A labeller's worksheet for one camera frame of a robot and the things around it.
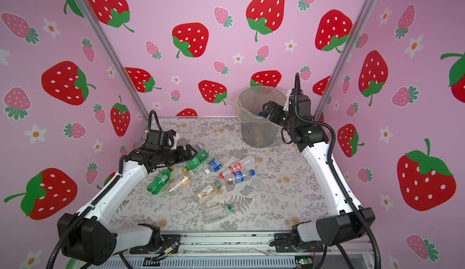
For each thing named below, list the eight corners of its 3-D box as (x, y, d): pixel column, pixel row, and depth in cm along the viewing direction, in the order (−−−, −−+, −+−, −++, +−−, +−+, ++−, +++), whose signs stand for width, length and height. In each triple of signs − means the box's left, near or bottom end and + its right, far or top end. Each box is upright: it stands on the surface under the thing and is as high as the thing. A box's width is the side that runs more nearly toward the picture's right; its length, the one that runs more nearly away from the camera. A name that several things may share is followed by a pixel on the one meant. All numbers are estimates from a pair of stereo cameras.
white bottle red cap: (222, 182, 93) (222, 178, 89) (219, 176, 95) (218, 172, 91) (255, 164, 100) (255, 159, 96) (251, 158, 102) (251, 154, 98)
